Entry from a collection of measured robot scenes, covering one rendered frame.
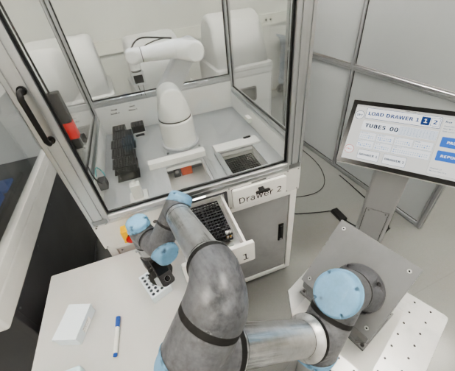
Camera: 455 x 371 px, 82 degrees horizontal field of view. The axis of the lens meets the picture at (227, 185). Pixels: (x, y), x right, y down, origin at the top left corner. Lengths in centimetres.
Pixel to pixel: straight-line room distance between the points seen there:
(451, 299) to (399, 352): 123
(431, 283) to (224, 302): 199
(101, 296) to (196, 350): 85
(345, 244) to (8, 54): 115
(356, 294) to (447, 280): 167
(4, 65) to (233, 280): 84
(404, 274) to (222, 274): 63
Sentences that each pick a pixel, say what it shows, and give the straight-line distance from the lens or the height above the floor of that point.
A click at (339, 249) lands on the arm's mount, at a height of 98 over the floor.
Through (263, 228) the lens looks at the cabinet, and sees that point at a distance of 158.
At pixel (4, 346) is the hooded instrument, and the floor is 60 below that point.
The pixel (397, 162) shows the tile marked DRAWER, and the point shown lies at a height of 100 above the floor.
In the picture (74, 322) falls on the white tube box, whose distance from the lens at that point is 121.
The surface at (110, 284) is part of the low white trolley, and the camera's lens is 129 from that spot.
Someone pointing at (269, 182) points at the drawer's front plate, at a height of 92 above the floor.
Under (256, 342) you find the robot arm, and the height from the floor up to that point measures 119.
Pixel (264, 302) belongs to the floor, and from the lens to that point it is 195.
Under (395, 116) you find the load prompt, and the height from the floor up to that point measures 116.
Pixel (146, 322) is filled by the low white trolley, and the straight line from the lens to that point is 115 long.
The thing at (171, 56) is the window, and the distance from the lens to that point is 97.
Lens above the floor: 174
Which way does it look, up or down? 39 degrees down
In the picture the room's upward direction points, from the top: 7 degrees counter-clockwise
